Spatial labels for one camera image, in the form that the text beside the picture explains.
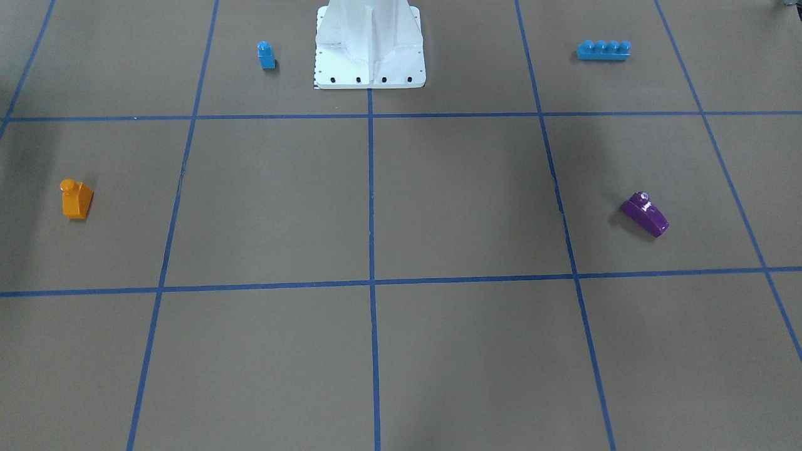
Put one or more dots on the purple trapezoid block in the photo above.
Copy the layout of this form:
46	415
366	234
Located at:
640	209

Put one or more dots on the orange trapezoid block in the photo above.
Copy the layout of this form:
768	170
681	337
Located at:
76	199

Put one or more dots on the small blue block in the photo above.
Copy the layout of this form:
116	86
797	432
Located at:
265	56

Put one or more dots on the long blue studded brick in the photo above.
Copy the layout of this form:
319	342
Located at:
602	50

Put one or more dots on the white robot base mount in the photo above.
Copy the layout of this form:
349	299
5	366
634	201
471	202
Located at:
369	45

